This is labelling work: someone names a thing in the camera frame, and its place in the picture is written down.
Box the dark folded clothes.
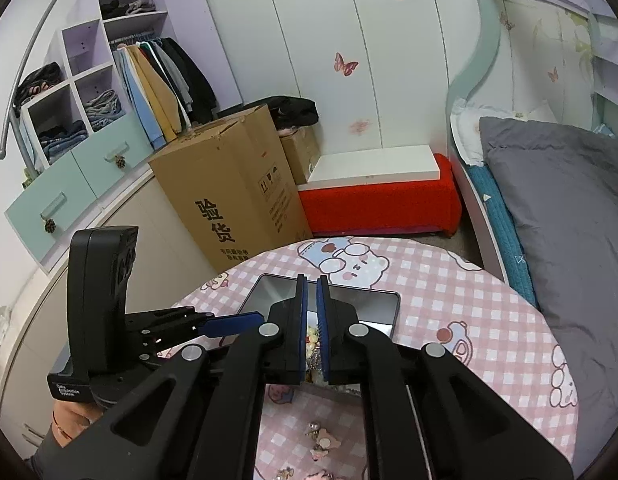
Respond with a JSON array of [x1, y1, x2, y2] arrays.
[[99, 0, 158, 20]]

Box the grey blanket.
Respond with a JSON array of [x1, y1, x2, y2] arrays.
[[478, 116, 618, 477]]

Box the purple shelf unit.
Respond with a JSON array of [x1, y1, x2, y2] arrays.
[[19, 0, 172, 167]]

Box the black bag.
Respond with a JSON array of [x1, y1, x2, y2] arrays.
[[243, 95, 320, 134]]

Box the purple wardrobe door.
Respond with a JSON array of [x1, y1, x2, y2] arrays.
[[161, 0, 245, 112]]

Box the teal bunk bed frame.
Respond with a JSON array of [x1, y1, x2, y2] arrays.
[[446, 0, 618, 287]]

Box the folded grey clothes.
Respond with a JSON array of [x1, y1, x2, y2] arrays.
[[83, 88, 124, 131]]

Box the folded jeans pile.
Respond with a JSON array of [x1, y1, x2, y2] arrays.
[[37, 119, 89, 164]]

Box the dark clothes pile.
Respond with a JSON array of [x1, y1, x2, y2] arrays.
[[13, 61, 62, 107]]

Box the red string wrist bracelet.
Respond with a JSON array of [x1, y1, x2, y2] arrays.
[[52, 409, 74, 442]]

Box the teal bed mat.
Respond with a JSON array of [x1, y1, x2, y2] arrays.
[[463, 163, 540, 309]]

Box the white flat box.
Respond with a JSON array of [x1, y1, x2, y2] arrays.
[[307, 143, 442, 185]]

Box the large cardboard box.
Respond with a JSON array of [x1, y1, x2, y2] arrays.
[[147, 103, 314, 274]]

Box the person's left forearm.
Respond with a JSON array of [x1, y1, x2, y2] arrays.
[[23, 425, 92, 480]]

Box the red bench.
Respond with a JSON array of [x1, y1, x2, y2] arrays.
[[297, 153, 462, 237]]

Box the grey metal tin box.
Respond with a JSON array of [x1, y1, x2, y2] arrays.
[[237, 273, 401, 341]]

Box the row of hanging clothes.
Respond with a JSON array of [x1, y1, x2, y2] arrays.
[[111, 35, 219, 149]]

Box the silver chain jewelry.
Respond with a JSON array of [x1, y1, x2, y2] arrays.
[[307, 352, 326, 385]]

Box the small cardboard box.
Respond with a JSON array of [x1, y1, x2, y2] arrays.
[[278, 127, 321, 186]]

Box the pink butterfly sticker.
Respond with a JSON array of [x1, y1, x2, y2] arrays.
[[333, 52, 360, 76]]

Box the pink bow earring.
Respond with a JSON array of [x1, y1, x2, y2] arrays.
[[310, 437, 340, 462]]

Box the white wardrobe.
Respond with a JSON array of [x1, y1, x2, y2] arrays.
[[194, 0, 490, 162]]

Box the pink checked tablecloth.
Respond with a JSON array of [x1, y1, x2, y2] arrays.
[[171, 236, 580, 480]]

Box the person's left hand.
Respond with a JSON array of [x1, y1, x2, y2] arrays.
[[51, 399, 108, 449]]

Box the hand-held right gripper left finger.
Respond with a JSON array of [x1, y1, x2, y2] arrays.
[[91, 273, 310, 480]]

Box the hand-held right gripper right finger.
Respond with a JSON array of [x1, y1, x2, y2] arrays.
[[316, 275, 574, 480]]

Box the white pillow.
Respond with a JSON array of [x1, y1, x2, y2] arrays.
[[451, 102, 558, 167]]

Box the teal drawer unit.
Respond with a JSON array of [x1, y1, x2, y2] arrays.
[[3, 109, 158, 274]]

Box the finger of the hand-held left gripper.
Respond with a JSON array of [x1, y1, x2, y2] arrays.
[[124, 304, 216, 330], [139, 311, 265, 362]]

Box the grey metal rail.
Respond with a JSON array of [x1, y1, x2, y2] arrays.
[[0, 0, 120, 160]]

